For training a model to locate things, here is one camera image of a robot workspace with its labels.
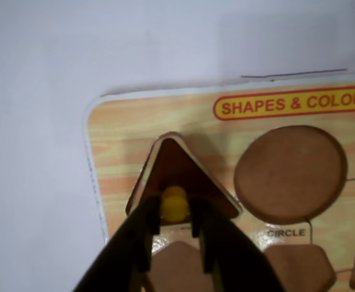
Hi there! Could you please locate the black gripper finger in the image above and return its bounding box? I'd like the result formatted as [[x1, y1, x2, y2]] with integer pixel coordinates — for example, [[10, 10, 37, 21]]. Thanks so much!
[[188, 196, 289, 292], [66, 195, 162, 292]]

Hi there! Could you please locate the brown triangle piece yellow pin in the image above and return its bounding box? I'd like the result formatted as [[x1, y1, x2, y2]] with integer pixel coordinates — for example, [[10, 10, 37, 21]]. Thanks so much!
[[125, 131, 244, 228]]

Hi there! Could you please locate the wooden shapes puzzle board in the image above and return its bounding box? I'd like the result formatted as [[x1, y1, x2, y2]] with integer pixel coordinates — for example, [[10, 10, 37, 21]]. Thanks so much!
[[83, 71, 355, 292]]

